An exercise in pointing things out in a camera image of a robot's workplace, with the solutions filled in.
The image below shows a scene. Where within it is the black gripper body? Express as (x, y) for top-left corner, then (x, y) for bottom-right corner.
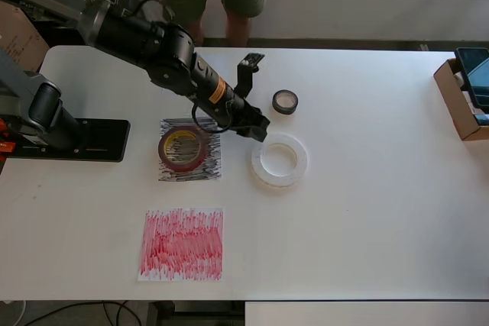
(219, 91), (271, 135)

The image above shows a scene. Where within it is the white tape roll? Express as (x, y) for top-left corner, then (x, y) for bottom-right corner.
(250, 132), (309, 189)

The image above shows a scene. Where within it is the red tape roll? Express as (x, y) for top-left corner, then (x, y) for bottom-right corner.
(157, 124), (210, 173)

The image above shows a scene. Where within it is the black tape roll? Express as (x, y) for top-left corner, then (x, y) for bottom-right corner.
(271, 89), (300, 116)

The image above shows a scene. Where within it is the black scribbled paper sheet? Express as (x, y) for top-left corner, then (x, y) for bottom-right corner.
(157, 115), (223, 183)

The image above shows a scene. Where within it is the blank white paper sheet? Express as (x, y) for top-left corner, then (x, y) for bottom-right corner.
(159, 53), (227, 98)

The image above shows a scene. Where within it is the red scribbled paper sheet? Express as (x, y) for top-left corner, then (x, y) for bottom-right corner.
(137, 207), (225, 282)

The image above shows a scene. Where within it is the small open cardboard box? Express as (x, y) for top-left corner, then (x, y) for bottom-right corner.
(433, 58), (489, 142)

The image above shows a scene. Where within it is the white board panel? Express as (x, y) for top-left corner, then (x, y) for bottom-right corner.
(244, 301), (489, 326)

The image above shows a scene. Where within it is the orange clamp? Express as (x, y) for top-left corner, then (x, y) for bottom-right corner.
(0, 119), (17, 154)

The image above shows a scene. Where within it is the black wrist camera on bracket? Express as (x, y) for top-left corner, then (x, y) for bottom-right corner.
(235, 52), (267, 98)

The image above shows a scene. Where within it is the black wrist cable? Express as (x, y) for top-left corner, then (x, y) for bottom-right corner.
(131, 0), (232, 135)

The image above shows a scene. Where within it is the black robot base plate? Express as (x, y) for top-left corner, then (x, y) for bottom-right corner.
(7, 118), (131, 163)

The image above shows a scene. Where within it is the black table leg frame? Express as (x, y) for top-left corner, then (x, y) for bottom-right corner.
(147, 300), (245, 326)

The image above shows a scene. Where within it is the black floor cable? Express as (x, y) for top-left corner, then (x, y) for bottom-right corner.
(22, 300), (151, 326)

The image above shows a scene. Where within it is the white floor cable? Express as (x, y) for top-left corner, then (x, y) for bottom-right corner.
(0, 299), (28, 323)

